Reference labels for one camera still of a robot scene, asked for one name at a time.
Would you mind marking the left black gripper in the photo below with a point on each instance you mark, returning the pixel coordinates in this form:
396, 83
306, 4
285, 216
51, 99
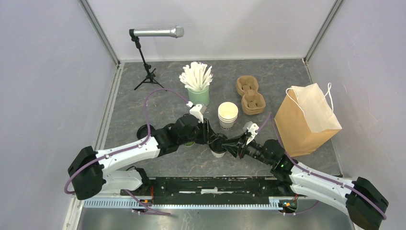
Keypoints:
207, 132

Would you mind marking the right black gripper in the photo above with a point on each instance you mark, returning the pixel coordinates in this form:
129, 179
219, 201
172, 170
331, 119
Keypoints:
236, 143

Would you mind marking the white paper coffee cup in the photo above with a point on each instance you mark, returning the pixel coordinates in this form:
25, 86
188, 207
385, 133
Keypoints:
218, 155

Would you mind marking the green paper coffee cup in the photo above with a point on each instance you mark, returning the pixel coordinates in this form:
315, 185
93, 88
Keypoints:
189, 144

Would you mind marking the stack of white paper cups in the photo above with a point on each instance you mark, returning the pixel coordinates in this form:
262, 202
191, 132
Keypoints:
227, 114

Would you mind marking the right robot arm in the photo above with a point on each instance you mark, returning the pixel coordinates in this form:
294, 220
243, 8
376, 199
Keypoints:
359, 199

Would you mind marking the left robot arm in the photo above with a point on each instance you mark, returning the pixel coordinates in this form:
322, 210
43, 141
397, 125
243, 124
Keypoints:
94, 171

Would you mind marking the green straw holder cup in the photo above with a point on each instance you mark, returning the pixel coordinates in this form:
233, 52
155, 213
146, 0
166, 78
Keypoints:
199, 97

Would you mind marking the brown cardboard cup carrier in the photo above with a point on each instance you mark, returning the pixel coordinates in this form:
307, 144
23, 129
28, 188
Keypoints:
252, 101

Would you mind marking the white paper straws bundle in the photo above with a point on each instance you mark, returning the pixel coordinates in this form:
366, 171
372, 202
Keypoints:
196, 76

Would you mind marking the stacked spare black lids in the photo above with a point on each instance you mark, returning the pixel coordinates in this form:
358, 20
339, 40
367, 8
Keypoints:
142, 132

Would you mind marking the brown paper bag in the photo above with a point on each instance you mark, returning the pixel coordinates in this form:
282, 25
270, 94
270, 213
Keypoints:
306, 119

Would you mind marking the black tripod mic stand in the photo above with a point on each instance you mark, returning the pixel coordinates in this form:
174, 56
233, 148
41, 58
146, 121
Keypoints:
150, 77

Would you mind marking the silver microphone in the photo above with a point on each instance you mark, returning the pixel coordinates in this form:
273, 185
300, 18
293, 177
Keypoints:
175, 32

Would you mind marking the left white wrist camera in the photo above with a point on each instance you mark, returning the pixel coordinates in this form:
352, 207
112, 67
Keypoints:
197, 110

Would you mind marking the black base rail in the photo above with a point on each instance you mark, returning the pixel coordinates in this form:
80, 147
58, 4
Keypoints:
213, 190

